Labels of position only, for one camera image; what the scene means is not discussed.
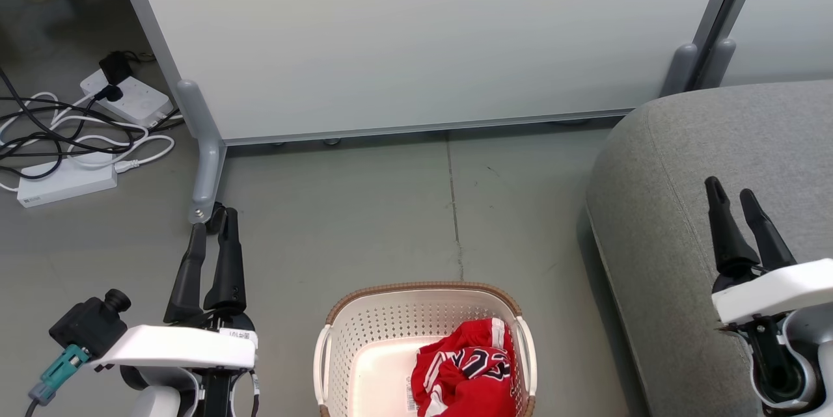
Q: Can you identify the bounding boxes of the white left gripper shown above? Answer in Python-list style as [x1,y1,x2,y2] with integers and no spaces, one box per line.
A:
[91,208,260,373]

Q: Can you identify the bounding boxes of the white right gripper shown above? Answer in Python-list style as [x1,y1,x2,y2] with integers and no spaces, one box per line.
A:
[705,176,833,327]

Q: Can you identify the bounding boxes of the red jersey with navy lettering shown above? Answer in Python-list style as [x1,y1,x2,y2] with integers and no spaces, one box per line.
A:
[410,317,518,417]

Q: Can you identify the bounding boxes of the grey fabric sofa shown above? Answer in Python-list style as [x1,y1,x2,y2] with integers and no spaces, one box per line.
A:
[584,80,833,417]

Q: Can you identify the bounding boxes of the grey partition foot with caster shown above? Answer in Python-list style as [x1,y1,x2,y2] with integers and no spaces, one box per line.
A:
[176,80,227,234]

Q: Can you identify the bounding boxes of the long white power strip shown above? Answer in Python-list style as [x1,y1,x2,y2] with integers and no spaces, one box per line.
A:
[16,158,118,209]

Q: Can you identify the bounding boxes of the white perforated laundry basket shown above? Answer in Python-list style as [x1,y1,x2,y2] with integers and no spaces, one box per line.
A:
[314,282,538,417]

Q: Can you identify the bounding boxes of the square white power strip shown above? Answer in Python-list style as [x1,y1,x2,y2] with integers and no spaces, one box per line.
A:
[80,71,175,129]

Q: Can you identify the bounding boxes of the black plug adapter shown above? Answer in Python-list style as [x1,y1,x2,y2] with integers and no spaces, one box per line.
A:
[98,51,135,85]

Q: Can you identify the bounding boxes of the narrow white partition panel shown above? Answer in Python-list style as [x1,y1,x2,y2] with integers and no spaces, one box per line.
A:
[716,0,833,88]

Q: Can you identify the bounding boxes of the large white partition panel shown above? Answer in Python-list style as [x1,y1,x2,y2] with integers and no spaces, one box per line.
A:
[107,0,749,146]

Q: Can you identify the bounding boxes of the white cable with plug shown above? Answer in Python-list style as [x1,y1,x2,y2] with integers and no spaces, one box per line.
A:
[68,133,176,174]

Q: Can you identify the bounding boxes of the teal left camera connector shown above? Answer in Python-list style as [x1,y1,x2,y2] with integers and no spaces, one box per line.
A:
[27,344,92,406]

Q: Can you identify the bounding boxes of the black floor cable bundle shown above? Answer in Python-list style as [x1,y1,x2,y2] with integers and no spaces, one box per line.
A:
[0,69,149,181]

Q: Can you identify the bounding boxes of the white floor cable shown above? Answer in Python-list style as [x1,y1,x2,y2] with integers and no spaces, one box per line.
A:
[0,92,134,193]

